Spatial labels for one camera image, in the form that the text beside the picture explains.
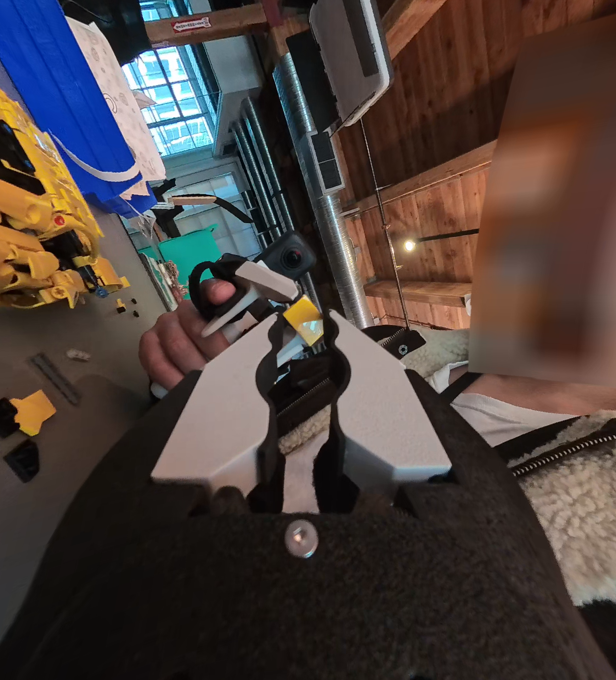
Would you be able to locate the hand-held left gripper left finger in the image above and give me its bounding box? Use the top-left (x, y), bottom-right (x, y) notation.
top-left (150, 313), bottom-right (287, 514)

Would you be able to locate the white air vent grille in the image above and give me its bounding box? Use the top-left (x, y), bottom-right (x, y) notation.
top-left (308, 130), bottom-right (347, 196)

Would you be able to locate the wooden document stand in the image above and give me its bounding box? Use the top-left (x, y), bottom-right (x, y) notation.
top-left (163, 191), bottom-right (255, 225)

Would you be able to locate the yellow square brick tile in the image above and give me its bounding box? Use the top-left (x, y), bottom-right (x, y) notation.
top-left (282, 296), bottom-right (323, 346)

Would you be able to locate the blue plastic bin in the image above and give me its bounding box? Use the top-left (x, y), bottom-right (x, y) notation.
top-left (0, 0), bottom-right (157, 219)

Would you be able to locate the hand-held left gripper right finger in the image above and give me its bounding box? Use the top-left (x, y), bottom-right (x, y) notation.
top-left (312, 311), bottom-right (453, 514)

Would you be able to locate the small yellow brick piece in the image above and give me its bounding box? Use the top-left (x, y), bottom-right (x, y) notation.
top-left (10, 389), bottom-right (58, 437)

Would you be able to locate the silver ventilation duct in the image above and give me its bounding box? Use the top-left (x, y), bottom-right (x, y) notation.
top-left (272, 53), bottom-right (377, 330)

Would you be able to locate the wooden post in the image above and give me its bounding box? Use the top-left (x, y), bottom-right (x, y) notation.
top-left (143, 2), bottom-right (309, 47)

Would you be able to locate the white printed paper bag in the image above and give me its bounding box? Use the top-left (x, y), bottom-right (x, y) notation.
top-left (65, 15), bottom-right (168, 202)

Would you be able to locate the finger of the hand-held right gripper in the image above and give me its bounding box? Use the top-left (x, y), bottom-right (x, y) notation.
top-left (236, 263), bottom-right (300, 299)
top-left (277, 332), bottom-right (311, 368)

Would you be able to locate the white mounted equipment box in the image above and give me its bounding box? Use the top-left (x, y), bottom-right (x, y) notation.
top-left (286, 0), bottom-right (395, 131)

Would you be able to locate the small black brick piece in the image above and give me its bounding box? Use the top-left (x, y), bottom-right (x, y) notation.
top-left (3, 439), bottom-right (41, 484)

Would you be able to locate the small wooden model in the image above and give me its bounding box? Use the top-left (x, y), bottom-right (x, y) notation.
top-left (158, 259), bottom-right (189, 306)

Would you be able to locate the yellow toy brick car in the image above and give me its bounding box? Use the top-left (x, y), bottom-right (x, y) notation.
top-left (0, 80), bottom-right (130, 311)

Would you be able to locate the small black toothed piece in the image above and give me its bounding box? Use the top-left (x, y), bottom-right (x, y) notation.
top-left (30, 352), bottom-right (81, 407)

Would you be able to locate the person's right hand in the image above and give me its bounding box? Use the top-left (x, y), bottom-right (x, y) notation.
top-left (139, 279), bottom-right (241, 395)

